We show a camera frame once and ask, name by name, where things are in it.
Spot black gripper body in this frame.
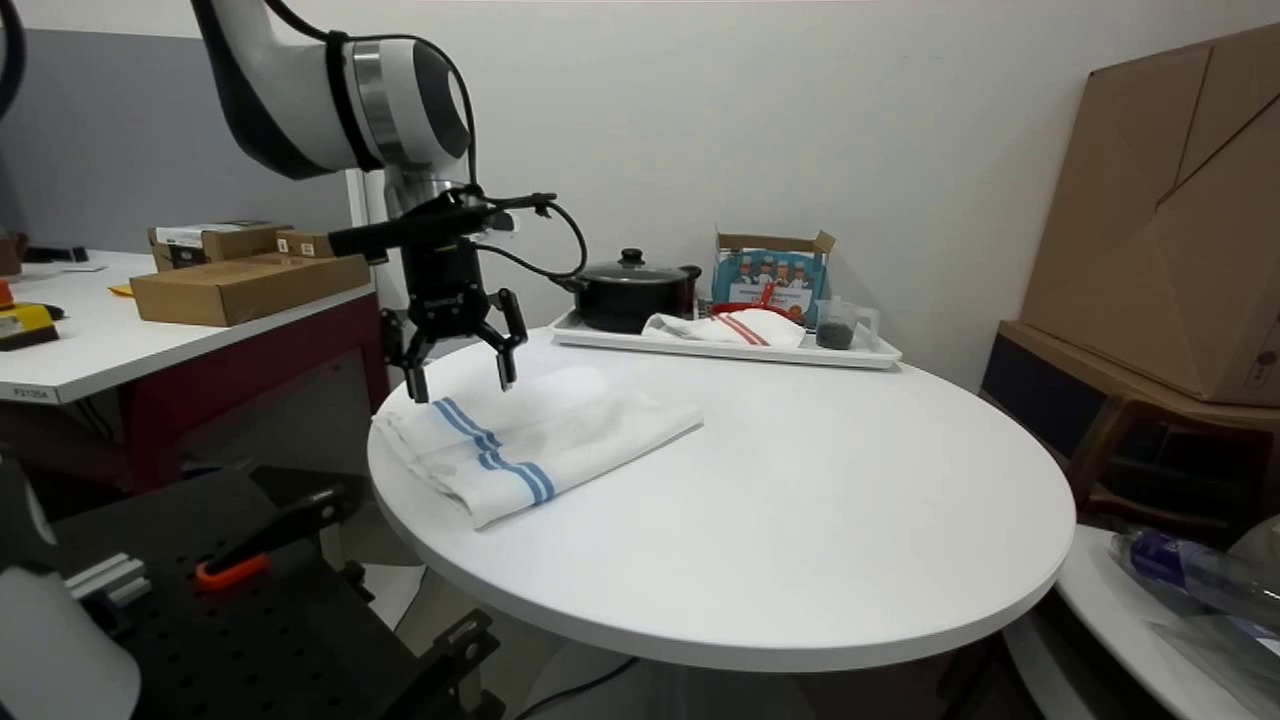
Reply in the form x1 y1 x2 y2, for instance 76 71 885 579
402 236 488 337

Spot white towel with blue stripes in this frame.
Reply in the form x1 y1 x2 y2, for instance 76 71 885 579
377 369 703 528

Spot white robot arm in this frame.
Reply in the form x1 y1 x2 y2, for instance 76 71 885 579
191 0 528 398

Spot black cooking pot with lid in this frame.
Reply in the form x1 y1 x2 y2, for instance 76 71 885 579
565 248 699 331

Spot small brown cardboard box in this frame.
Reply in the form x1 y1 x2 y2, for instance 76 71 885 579
276 227 339 260

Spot black and orange clamp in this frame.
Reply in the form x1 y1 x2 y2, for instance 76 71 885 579
191 482 360 596

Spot large flat cardboard box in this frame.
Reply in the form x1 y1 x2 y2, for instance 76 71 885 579
133 252 370 326

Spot white cloth with red stripe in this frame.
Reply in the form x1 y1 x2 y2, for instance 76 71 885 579
642 307 805 347

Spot small open cardboard box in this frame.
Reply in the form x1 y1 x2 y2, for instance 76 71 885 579
148 225 276 272

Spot blue and red packaged box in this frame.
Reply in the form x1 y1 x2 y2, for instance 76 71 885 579
712 230 832 325

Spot white desk with red legs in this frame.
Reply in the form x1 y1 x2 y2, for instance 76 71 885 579
0 248 387 497

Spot white rectangular tray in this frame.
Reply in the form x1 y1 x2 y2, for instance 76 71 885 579
554 316 902 370

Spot small black round object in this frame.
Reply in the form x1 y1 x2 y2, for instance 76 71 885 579
816 325 853 347

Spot grey partition panel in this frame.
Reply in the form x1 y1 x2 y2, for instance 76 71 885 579
0 27 347 252

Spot round white table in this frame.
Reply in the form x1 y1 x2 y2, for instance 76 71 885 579
370 339 1078 720

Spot yellow and black tool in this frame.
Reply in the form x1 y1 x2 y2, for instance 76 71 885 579
0 303 66 347

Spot dark wooden side table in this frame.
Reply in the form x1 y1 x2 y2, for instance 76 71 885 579
981 320 1280 542

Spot large leaning cardboard sheets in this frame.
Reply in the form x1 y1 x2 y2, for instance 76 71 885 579
1021 23 1280 406

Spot clear plastic bag with blue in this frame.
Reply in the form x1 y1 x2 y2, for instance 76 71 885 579
1115 521 1280 656

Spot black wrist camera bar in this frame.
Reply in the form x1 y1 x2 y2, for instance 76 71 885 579
327 185 554 260

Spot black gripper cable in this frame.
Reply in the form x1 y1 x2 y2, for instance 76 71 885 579
473 192 592 286

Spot black cable on floor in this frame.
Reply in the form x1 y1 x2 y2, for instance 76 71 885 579
513 653 645 720

